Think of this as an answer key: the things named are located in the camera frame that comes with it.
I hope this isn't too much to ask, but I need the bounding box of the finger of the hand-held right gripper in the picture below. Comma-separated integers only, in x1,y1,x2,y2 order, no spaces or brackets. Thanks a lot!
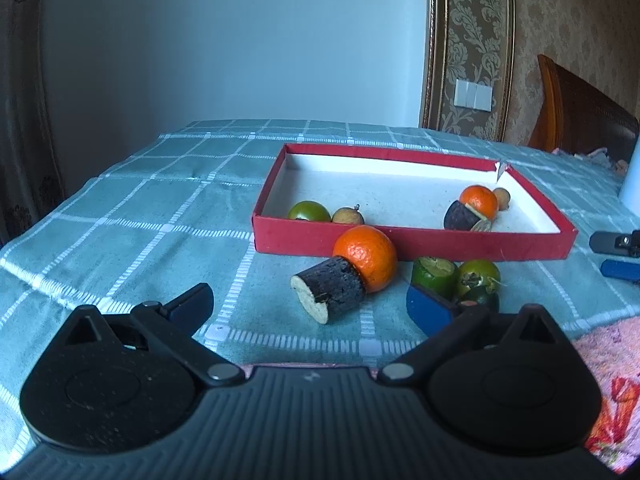
599,258,640,284
589,229,640,261

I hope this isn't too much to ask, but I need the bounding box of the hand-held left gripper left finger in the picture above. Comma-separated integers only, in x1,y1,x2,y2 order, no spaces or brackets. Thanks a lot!
41,282,246,388

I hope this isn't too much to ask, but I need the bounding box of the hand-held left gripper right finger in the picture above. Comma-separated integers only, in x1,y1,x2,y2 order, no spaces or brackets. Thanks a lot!
377,283,583,388

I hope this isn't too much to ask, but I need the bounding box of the cut green citrus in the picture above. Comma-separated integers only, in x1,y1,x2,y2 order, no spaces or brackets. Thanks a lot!
411,256,459,301

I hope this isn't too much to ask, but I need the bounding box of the green persimmon with dry calyx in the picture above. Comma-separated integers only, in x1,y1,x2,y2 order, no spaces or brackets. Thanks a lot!
453,259,502,311

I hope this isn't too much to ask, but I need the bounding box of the large orange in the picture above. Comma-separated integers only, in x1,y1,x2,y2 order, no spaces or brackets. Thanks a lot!
332,225,399,294

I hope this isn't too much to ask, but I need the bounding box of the small dark sugarcane piece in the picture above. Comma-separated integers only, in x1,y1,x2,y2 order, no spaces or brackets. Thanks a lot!
444,200,494,234

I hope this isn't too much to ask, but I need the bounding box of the large dark sugarcane piece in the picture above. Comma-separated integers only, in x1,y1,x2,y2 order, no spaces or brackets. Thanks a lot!
290,255,370,325

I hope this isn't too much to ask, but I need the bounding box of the small orange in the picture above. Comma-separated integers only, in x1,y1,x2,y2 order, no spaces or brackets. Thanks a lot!
460,185,500,221

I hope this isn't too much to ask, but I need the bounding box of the large tan longan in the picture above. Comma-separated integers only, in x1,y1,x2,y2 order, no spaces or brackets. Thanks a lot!
331,204,365,226

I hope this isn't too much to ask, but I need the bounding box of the red cardboard box tray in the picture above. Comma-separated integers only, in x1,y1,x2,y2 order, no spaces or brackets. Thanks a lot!
251,143,579,263

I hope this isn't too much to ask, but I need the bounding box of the smooth green persimmon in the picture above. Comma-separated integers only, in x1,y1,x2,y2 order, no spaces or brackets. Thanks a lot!
287,200,332,223

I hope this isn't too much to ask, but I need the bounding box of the white cup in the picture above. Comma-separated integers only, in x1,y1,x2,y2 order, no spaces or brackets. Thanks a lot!
619,137,640,211

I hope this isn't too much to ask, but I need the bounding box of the pink crumpled cloth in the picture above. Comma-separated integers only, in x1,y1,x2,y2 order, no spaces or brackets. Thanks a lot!
552,146,629,176

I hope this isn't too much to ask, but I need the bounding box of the pink floral towel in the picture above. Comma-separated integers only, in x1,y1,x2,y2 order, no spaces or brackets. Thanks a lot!
239,317,640,474

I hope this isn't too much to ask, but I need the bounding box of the brown patterned curtain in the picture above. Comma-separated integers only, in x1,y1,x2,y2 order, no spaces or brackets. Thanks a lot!
0,0,67,250

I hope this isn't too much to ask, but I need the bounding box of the white wall light switch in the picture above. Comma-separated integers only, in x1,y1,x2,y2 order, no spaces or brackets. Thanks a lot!
454,78,494,110

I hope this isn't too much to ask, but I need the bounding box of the gold wall moulding frame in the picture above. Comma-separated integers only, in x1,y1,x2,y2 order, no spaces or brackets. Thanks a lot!
419,0,516,142

